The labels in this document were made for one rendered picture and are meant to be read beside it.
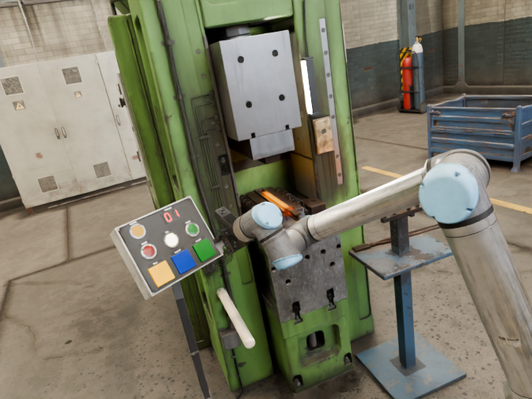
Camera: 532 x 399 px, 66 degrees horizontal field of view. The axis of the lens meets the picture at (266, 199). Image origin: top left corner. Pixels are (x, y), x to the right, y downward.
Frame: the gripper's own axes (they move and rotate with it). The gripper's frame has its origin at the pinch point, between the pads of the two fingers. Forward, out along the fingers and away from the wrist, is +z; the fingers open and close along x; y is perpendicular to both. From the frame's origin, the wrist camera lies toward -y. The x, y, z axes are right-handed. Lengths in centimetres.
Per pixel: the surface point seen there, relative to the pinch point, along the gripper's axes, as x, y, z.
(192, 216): 3.0, -13.4, 11.0
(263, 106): 43, -39, -15
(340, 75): 91, -40, -23
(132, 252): -25.6, -10.8, 11.0
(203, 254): -1.4, 2.2, 10.2
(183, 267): -11.7, 2.8, 10.2
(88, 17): 242, -421, 409
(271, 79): 48, -47, -22
